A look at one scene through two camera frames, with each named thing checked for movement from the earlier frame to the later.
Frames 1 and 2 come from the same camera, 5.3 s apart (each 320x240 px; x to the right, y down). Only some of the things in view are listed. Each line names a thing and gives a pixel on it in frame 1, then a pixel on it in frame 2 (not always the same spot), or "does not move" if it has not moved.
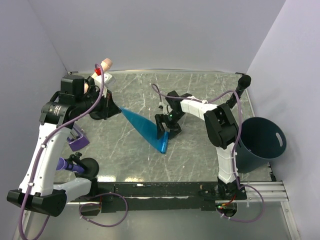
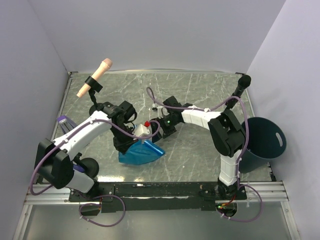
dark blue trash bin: [261, 141] does not move
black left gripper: [108, 105] -> [122, 147]
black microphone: [244, 82] does not move
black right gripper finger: [159, 119] -> [154, 126]
